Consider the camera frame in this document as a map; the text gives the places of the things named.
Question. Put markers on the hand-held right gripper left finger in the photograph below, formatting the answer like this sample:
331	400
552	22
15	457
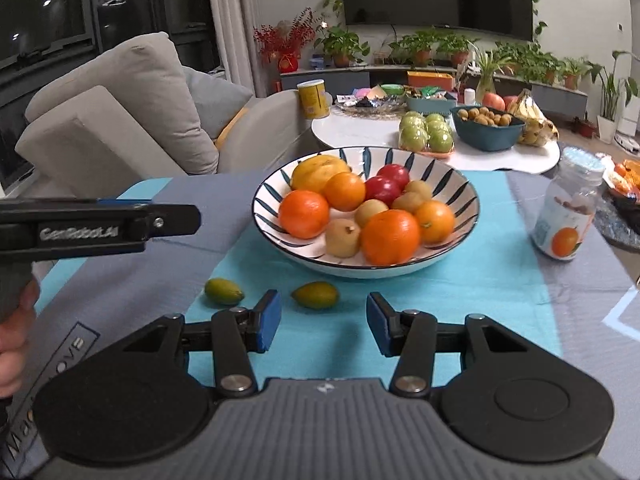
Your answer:
269	322

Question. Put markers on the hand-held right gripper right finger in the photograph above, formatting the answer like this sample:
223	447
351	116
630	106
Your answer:
376	324

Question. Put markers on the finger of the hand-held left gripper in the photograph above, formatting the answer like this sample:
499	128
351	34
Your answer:
175	220

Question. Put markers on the small green oval fruit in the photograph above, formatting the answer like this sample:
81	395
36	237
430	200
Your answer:
224	292
315	295

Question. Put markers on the orange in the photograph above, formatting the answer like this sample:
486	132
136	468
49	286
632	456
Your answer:
390	237
304	214
345	191
436	221

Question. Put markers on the red apple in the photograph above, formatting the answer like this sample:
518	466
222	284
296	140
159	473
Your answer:
494	101
382	191

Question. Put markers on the red plum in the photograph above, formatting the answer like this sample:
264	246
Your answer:
394	175

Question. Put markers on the yellow lemon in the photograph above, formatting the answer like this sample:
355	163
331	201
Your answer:
317	172

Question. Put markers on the blue striped ceramic bowl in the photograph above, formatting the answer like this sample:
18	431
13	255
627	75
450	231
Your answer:
452	180

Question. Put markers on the person's left hand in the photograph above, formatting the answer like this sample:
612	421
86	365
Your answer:
12	350

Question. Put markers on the yellow cushion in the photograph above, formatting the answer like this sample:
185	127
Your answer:
231	130

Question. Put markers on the beige sofa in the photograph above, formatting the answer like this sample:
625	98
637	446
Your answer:
125	110

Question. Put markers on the grey cushion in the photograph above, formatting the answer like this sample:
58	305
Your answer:
215	105

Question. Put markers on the yellow can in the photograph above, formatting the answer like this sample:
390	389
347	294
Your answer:
314	100

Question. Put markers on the white round table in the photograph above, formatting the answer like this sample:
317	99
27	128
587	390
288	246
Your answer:
360	130

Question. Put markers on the wrapped tray of green apples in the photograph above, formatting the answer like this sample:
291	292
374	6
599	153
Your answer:
425	134

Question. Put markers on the white curtain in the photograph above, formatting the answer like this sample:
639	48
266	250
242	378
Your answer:
227	20

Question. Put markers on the red berry plant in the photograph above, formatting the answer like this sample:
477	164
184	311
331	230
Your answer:
287	42

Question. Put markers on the dark teal bowl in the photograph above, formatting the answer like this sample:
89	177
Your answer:
487	137

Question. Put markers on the clear jar with orange label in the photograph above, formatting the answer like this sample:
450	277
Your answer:
565	210

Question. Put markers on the pile of snack wrappers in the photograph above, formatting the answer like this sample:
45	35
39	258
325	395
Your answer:
370	102

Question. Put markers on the light teal snack dish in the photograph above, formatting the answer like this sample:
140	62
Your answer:
430	105

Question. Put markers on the dark framed window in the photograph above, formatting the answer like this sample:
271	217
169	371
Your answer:
50	5

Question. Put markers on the heap of longans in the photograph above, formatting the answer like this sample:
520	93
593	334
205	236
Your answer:
485	116

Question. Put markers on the green potted plant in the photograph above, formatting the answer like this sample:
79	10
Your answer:
341	47
417	47
459	50

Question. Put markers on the white cup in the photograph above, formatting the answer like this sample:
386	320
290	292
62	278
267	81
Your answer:
470	97

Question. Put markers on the orange box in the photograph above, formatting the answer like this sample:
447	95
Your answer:
430	80

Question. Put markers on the bunch of bananas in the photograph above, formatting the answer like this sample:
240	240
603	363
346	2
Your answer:
532	120

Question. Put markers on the dark marble coffee table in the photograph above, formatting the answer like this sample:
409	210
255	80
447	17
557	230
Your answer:
622	235

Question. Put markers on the glass vase with plant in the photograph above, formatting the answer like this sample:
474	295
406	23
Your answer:
489	77

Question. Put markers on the dark cloth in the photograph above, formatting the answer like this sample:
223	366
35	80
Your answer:
627	205

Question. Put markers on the plate of oranges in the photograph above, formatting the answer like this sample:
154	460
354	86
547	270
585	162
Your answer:
619	180

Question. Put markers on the small dark plant pot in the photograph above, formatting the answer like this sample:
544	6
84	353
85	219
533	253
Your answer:
589	129

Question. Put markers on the grey television cabinet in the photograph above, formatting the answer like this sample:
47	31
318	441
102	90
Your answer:
565	100

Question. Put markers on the yellow plastic basket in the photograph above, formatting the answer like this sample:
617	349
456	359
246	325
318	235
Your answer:
632	172

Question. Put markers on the tall plant in white pot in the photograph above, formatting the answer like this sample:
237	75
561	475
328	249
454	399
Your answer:
607	127

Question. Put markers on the white robot vacuum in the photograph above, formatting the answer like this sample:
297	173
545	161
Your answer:
629	142

